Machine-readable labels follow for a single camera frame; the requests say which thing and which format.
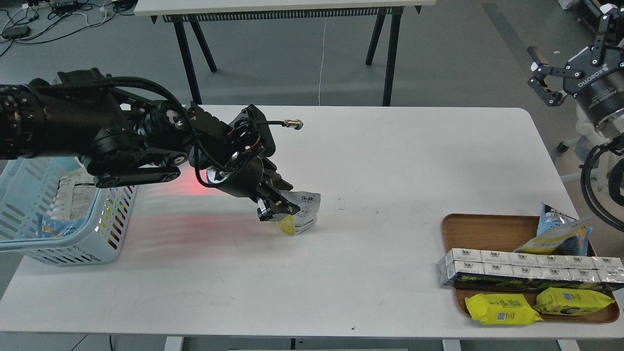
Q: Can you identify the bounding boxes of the silver boxed snack multipack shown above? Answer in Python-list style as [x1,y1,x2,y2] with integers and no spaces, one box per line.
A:
[436,248,624,293]

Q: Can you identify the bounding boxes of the floor cables and adapters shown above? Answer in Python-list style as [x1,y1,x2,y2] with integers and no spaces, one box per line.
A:
[0,0,137,55]

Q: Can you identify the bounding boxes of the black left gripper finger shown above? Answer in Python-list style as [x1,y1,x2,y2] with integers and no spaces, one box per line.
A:
[256,191,301,222]
[263,168,293,199]

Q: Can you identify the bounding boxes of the yellow snack pack left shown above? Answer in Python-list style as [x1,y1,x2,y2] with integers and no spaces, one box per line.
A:
[464,293,543,325]

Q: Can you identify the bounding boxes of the background white table black legs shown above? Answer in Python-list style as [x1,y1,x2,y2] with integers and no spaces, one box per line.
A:
[132,0,437,106]

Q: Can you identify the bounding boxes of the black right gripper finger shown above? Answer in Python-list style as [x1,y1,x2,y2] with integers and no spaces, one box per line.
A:
[526,46,579,107]
[583,0,624,61]

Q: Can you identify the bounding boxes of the white snack bag in basket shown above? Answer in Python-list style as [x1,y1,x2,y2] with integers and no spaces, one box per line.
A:
[49,168,98,221]

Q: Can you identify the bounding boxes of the yellow snack pack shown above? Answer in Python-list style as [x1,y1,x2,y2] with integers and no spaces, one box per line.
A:
[532,287,615,317]
[464,293,543,325]

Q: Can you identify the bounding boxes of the yellow snack pack right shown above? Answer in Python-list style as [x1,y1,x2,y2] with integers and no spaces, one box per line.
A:
[532,287,615,317]

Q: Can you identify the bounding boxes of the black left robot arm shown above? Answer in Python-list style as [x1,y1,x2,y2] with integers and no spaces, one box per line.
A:
[1,68,303,221]

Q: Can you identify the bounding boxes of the light blue plastic basket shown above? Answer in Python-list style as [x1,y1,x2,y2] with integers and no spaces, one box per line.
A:
[0,157,138,265]

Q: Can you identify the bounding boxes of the yellow white nut snack pouch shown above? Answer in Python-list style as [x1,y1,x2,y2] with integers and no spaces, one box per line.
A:
[278,191,321,236]

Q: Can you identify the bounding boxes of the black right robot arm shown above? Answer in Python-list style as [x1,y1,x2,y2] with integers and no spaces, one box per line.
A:
[527,0,624,231]

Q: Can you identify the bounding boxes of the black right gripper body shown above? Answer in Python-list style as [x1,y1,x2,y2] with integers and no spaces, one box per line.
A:
[564,47,624,114]

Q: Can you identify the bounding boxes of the white hanging cable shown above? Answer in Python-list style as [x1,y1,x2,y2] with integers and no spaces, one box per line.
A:
[318,18,327,106]

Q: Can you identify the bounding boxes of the brown wooden tray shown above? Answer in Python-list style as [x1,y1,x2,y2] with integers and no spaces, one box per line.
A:
[441,214,621,324]

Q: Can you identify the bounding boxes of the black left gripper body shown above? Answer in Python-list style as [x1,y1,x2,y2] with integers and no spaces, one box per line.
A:
[206,157,278,202]

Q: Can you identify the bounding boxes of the blue snack bag in basket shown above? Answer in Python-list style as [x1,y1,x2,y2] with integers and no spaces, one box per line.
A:
[37,214,86,238]

